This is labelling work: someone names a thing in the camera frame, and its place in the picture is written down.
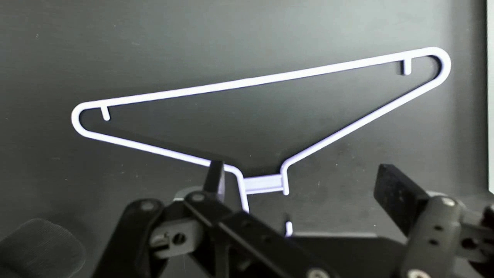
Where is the purple plastic clothes hanger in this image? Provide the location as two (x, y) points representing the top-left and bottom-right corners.
(70, 45), (455, 238)

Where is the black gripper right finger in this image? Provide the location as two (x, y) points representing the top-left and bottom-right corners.
(373, 162), (494, 278)

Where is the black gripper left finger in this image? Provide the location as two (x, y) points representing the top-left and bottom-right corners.
(92, 159), (342, 278)

